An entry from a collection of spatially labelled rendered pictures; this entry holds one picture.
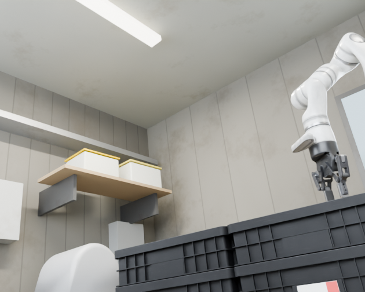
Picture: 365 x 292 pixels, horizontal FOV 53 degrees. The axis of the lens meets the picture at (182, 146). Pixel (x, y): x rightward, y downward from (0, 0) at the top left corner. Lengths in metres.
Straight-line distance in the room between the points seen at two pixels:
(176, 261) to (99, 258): 1.82
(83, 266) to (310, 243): 2.06
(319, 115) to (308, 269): 0.42
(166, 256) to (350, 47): 0.89
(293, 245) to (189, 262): 0.30
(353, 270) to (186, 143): 3.52
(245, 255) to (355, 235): 0.27
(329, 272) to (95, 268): 2.13
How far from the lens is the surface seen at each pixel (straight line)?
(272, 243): 0.97
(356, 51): 1.34
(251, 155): 3.73
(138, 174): 3.60
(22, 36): 3.52
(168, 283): 1.09
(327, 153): 1.05
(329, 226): 0.95
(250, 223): 0.99
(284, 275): 0.96
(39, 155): 3.73
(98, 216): 3.91
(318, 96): 1.11
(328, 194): 1.07
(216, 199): 3.87
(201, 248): 1.06
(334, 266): 0.94
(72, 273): 2.75
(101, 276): 2.87
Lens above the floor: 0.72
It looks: 25 degrees up
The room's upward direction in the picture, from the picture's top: 7 degrees counter-clockwise
